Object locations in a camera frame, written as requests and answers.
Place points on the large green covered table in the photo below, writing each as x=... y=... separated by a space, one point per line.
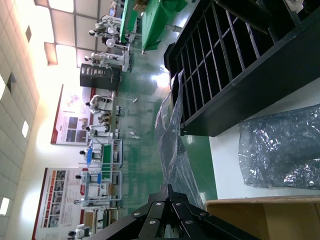
x=155 y=20

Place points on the wall poster with orange headers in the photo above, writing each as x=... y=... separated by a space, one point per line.
x=55 y=200

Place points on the open brown cardboard box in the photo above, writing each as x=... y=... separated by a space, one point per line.
x=250 y=220

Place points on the work rack with green board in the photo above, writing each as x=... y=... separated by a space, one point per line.
x=110 y=152

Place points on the black rack cabinet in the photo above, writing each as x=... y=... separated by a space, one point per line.
x=100 y=77

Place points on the translucent grey antistatic bag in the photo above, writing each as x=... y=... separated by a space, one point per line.
x=170 y=140

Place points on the white frame work rack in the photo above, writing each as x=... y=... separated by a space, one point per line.
x=105 y=187

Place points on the narrow green covered table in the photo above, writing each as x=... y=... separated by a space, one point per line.
x=128 y=20

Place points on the wall poster with dark photos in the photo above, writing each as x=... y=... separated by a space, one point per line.
x=65 y=120

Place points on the white humanoid robot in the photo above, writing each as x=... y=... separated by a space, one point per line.
x=102 y=25
x=95 y=130
x=96 y=103
x=80 y=230
x=87 y=153
x=105 y=58
x=85 y=178

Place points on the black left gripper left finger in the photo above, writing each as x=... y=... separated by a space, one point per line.
x=150 y=220

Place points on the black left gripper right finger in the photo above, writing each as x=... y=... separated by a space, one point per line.
x=195 y=225

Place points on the black slotted container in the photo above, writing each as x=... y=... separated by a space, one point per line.
x=250 y=100

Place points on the crumpled silvery antistatic bag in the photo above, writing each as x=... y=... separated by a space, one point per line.
x=275 y=150

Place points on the long white table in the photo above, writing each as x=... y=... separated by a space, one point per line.
x=115 y=112

